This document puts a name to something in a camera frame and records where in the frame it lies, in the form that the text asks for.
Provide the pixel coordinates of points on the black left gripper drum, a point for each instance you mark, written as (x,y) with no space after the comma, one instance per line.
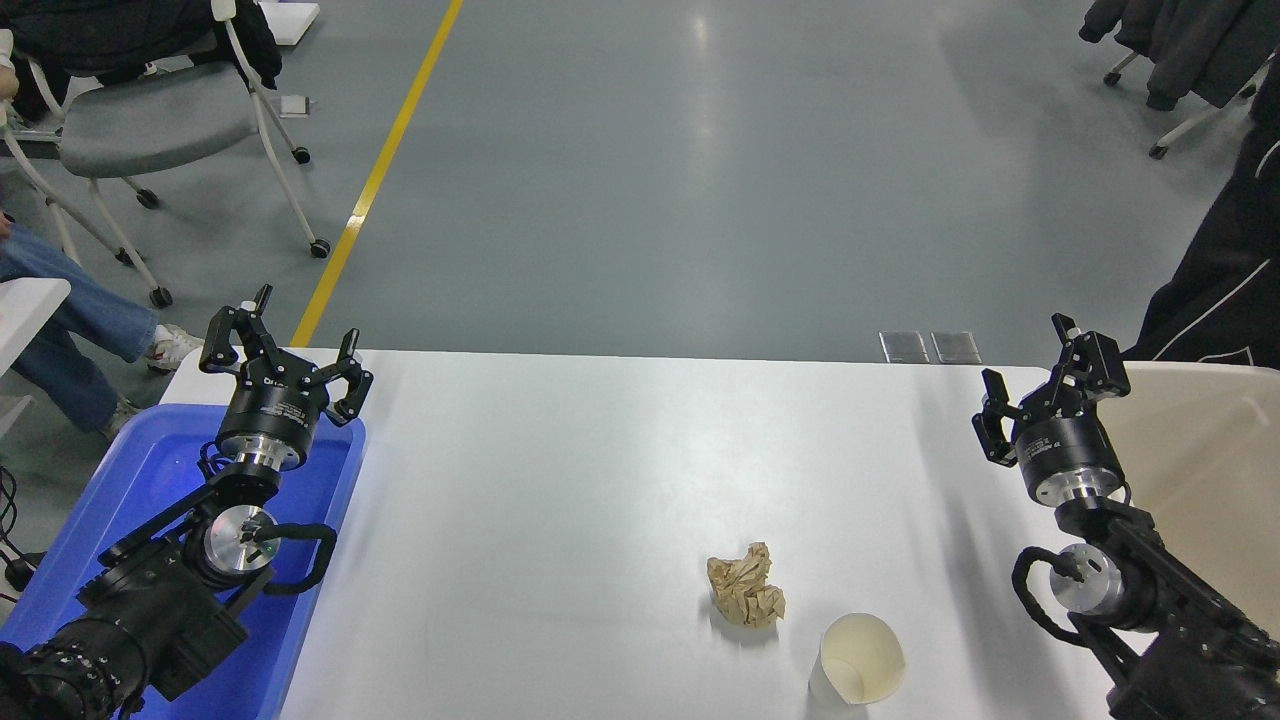
(272,415)

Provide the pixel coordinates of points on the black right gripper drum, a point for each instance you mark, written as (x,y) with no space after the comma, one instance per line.
(1065,450)

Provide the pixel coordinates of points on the white paper cup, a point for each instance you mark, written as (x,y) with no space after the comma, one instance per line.
(860,660)

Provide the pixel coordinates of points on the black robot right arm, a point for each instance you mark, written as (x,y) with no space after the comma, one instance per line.
(1160,600)

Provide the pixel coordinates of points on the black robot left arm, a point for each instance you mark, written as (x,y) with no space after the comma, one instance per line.
(150,610)

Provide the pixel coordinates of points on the crumpled tan paper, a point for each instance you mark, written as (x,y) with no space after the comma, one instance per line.
(745,590)

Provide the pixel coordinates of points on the metal floor plate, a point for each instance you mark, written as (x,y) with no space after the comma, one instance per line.
(956,347)
(904,347)

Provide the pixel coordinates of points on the blue plastic tray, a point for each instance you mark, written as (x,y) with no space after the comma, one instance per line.
(150,470)

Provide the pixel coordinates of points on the large pale bin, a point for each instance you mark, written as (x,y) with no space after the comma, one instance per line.
(1210,450)

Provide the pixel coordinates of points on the standing person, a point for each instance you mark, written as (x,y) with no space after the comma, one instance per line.
(1220,270)

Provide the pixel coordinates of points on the seated person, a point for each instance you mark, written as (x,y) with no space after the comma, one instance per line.
(60,310)

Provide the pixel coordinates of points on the white side table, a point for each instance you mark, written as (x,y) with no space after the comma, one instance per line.
(25,315)

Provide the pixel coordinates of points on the small white box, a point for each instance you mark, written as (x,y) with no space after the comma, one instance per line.
(295,105)

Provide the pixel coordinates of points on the wheeled chair under coats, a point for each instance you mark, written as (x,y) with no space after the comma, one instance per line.
(1195,120)

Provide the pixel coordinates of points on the white foam board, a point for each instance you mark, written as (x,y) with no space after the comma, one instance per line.
(295,20)

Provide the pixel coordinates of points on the dark coats on wheeled chair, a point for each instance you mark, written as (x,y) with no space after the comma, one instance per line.
(1190,40)

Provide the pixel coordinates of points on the dark jacket on grey chair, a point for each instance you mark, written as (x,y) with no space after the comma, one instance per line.
(110,30)

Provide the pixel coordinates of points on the grey chair with white frame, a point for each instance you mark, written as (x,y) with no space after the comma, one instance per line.
(150,125)

